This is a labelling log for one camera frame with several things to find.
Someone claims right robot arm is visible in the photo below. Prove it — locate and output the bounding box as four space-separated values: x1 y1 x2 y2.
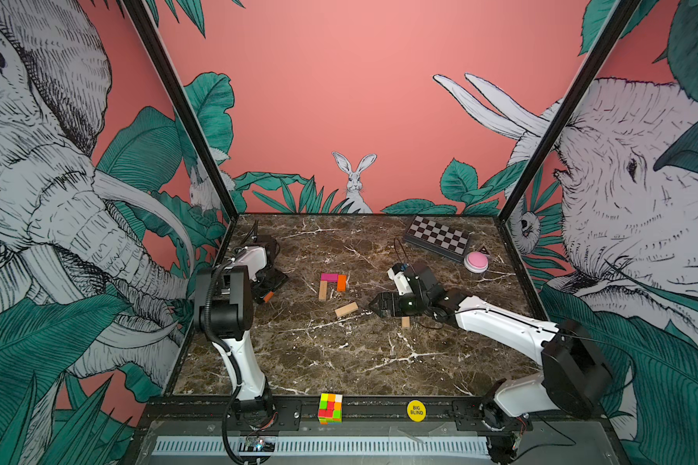
368 289 614 431

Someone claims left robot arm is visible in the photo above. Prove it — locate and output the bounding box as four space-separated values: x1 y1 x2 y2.
193 236 287 431

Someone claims folded checkered chess board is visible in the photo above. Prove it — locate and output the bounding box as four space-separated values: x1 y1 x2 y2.
403 216 471 264

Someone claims pink round button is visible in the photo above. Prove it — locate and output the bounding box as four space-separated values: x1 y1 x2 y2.
463 251 489 274

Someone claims yellow big blind chip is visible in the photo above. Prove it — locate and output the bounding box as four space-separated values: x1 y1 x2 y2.
406 399 427 422

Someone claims colourful puzzle cube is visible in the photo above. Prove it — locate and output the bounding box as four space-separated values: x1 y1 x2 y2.
317 393 343 424

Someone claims small circuit board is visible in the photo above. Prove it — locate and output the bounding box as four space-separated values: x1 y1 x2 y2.
242 436 275 453

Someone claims white perforated strip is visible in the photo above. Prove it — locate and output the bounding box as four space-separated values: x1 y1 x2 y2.
152 436 490 458

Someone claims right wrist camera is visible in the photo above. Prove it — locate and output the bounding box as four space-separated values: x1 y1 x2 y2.
388 262 444 300

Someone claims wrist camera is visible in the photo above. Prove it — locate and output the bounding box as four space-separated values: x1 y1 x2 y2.
388 262 444 300
255 234 280 267

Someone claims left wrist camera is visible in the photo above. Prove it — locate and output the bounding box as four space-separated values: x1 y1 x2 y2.
255 234 280 267

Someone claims black front rail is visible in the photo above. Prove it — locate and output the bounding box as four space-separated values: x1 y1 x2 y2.
134 395 583 440

